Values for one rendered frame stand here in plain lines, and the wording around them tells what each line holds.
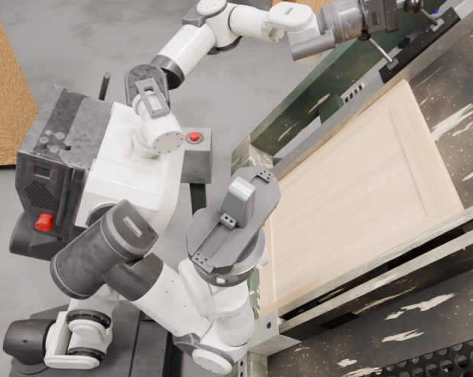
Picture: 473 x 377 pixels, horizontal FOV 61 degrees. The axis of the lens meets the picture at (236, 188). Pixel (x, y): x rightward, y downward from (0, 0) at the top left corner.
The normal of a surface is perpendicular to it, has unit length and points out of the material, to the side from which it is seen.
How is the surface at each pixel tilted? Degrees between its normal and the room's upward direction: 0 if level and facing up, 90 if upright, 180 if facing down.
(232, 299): 7
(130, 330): 0
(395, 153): 56
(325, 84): 90
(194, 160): 90
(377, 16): 90
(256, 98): 0
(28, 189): 90
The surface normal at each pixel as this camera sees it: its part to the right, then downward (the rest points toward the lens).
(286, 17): -0.37, -0.52
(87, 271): -0.05, 0.32
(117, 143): 0.41, -0.59
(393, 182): -0.81, -0.39
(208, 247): 0.10, -0.43
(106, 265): 0.11, 0.50
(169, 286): 0.69, -0.26
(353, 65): -0.02, 0.76
